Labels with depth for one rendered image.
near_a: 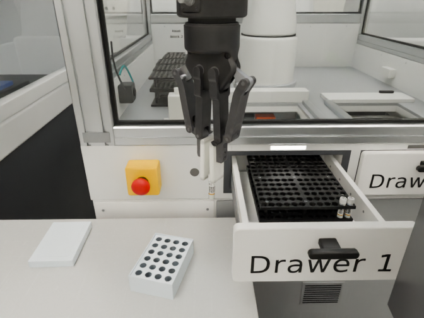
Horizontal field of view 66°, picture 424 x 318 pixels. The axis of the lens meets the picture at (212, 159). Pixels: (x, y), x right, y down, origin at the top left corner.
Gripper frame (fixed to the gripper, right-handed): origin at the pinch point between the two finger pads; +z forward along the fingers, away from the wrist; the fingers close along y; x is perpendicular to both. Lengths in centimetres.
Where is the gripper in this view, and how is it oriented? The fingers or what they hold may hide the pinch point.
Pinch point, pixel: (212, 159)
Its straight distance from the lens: 52.1
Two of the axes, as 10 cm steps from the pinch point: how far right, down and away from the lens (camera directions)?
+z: 0.0, 9.0, 4.4
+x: 5.7, -3.6, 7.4
